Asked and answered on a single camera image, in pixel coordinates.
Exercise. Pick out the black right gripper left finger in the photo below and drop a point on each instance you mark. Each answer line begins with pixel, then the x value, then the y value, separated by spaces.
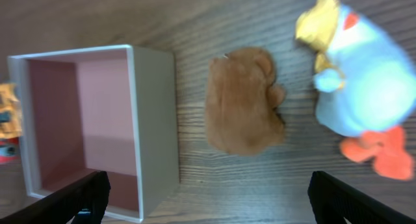
pixel 83 201

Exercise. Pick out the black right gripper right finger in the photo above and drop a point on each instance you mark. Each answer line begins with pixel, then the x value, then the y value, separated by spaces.
pixel 335 202

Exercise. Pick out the yellow toy bulldozer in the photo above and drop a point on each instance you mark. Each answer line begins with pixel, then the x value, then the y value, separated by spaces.
pixel 10 112

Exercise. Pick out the white plush duck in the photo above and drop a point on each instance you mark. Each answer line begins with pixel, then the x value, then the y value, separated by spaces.
pixel 365 83

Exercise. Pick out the brown plush bear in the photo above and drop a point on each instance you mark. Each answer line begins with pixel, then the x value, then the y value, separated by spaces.
pixel 241 101

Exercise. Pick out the white box pink interior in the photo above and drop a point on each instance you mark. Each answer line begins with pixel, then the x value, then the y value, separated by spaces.
pixel 110 108

